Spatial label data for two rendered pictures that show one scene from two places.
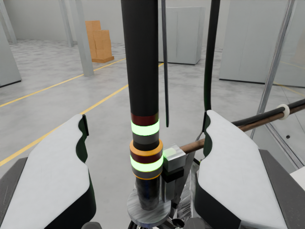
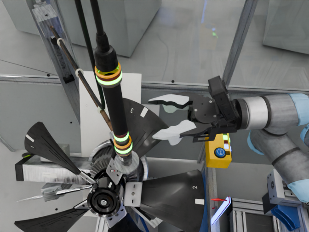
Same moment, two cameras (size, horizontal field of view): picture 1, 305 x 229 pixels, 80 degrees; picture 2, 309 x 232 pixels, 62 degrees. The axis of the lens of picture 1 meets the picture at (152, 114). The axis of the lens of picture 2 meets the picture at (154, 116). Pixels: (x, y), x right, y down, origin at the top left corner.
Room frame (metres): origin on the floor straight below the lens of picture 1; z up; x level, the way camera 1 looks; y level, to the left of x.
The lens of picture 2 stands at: (0.14, 0.33, 2.12)
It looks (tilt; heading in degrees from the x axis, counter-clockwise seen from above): 55 degrees down; 265
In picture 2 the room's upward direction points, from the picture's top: straight up
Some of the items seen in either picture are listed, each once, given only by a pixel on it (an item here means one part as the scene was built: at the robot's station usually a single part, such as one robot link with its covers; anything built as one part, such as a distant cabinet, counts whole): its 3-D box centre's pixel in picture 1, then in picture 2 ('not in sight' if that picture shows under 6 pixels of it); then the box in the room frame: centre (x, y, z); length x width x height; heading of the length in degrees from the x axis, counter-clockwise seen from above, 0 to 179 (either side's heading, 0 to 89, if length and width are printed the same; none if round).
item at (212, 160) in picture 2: not in sight; (217, 149); (-0.21, -0.23, 1.02); 0.16 x 0.10 x 0.11; 81
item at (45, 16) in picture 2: not in sight; (47, 20); (0.47, -0.55, 1.54); 0.10 x 0.07 x 0.08; 116
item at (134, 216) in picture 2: not in sight; (130, 212); (0.22, 0.00, 0.91); 0.12 x 0.08 x 0.12; 81
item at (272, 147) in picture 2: not in sight; (270, 138); (-0.19, 0.02, 1.54); 0.11 x 0.08 x 0.11; 108
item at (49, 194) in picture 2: not in sight; (51, 194); (0.53, -0.05, 1.08); 0.07 x 0.04 x 0.06; 2
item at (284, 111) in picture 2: not in sight; (282, 111); (-0.19, 0.00, 1.64); 0.11 x 0.08 x 0.09; 1
